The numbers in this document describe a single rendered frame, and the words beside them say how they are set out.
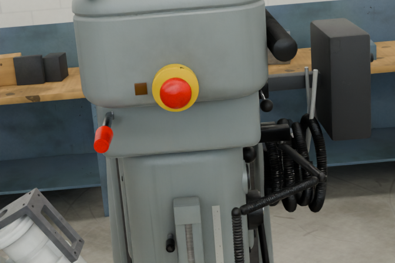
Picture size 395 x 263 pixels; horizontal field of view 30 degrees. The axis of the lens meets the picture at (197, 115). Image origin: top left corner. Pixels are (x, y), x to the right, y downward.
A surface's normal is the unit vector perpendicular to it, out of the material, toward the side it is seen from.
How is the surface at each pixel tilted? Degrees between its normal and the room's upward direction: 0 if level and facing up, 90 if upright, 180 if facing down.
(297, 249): 0
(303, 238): 0
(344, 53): 90
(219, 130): 90
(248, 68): 90
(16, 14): 90
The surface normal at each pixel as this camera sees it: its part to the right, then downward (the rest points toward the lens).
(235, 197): 0.66, 0.16
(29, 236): 0.56, -0.08
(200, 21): 0.04, 0.28
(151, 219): -0.25, 0.29
